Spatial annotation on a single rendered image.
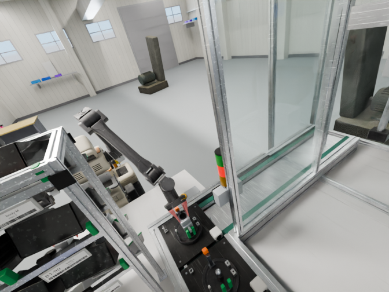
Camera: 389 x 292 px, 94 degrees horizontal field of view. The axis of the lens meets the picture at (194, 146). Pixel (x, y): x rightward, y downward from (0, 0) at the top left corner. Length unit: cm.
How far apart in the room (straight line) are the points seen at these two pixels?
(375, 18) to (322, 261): 106
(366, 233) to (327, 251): 21
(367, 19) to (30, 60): 1099
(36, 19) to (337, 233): 1131
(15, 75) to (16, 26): 187
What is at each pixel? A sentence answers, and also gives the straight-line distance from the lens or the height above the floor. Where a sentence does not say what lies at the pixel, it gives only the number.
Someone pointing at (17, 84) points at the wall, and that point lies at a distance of 1132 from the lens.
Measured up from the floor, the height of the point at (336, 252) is 86.
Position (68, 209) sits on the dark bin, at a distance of 50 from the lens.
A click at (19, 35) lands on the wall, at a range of 1123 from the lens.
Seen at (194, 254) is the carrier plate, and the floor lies 97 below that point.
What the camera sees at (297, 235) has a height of 86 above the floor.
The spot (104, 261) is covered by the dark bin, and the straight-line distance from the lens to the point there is 62.
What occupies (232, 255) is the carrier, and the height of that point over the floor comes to 97.
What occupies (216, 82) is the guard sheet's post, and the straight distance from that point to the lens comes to 49.
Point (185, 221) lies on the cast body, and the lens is 88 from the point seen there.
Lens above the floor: 179
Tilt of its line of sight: 32 degrees down
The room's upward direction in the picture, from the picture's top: 15 degrees counter-clockwise
